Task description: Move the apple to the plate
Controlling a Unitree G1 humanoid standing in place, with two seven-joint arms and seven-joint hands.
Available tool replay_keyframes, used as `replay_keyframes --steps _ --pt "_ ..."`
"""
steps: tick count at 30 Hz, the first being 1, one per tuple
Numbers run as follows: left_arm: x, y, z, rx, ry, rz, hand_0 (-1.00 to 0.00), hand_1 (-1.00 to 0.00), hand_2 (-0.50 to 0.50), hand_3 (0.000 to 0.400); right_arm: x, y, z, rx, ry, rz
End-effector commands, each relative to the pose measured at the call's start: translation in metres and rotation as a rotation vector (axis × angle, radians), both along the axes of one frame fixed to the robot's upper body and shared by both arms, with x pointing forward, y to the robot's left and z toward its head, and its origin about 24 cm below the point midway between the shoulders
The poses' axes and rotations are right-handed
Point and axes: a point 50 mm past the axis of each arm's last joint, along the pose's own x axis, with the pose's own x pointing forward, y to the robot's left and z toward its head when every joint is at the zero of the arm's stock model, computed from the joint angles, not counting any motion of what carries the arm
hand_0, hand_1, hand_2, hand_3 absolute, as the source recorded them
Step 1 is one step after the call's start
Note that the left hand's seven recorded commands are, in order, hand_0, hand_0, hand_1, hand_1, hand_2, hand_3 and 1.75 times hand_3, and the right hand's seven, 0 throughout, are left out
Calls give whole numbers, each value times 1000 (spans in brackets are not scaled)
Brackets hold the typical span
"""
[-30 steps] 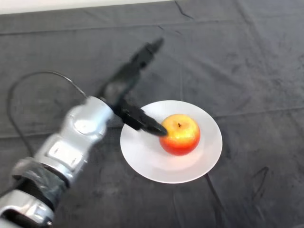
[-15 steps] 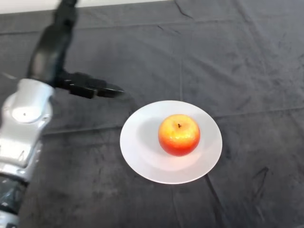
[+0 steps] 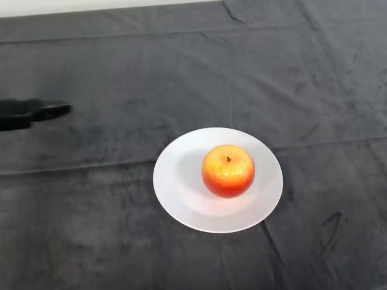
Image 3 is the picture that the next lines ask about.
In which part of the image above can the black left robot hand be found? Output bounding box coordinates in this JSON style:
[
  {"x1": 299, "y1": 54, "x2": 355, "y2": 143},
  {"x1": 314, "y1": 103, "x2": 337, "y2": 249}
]
[{"x1": 0, "y1": 98, "x2": 73, "y2": 132}]

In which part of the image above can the red yellow apple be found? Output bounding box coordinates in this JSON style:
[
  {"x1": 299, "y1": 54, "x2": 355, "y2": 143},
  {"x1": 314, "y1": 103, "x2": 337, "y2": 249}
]
[{"x1": 201, "y1": 144, "x2": 256, "y2": 199}]

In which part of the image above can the white round plate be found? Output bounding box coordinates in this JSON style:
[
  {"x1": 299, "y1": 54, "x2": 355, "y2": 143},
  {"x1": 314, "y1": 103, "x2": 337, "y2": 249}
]
[{"x1": 152, "y1": 127, "x2": 284, "y2": 234}]

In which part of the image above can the black cloth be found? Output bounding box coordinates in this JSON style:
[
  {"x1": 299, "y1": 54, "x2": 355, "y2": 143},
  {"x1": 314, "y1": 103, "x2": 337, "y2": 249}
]
[{"x1": 0, "y1": 0, "x2": 387, "y2": 290}]

